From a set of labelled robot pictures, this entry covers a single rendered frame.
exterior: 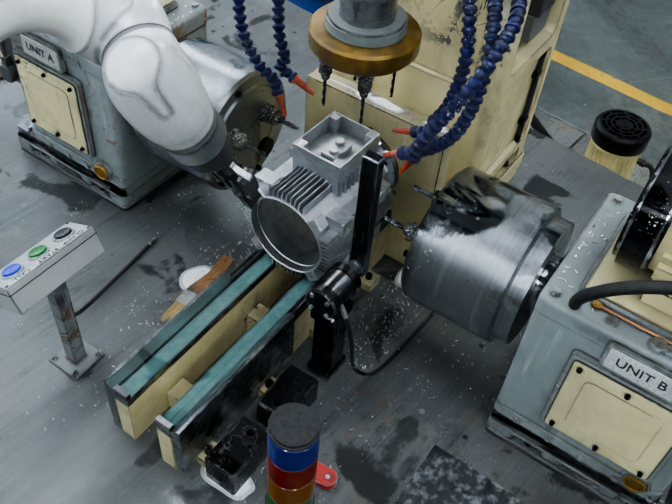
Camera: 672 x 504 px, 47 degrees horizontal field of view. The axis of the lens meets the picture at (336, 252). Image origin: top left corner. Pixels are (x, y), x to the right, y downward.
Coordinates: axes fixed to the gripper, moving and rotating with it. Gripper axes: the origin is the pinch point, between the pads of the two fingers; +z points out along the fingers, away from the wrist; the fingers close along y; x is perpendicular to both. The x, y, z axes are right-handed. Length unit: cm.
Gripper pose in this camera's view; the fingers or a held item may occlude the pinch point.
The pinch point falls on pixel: (246, 192)
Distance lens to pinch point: 129.2
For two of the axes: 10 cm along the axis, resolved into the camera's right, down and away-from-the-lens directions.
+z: 2.2, 3.0, 9.3
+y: -8.2, -4.6, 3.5
